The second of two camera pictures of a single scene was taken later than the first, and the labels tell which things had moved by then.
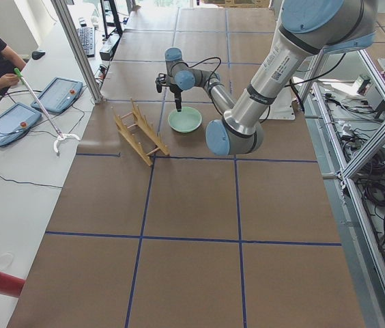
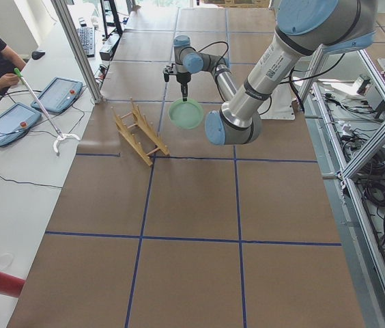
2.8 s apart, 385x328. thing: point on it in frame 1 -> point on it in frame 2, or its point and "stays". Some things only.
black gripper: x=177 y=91 -> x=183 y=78
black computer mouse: x=36 y=55 stays
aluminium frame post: x=67 y=22 stays
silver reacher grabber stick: x=61 y=136 stays
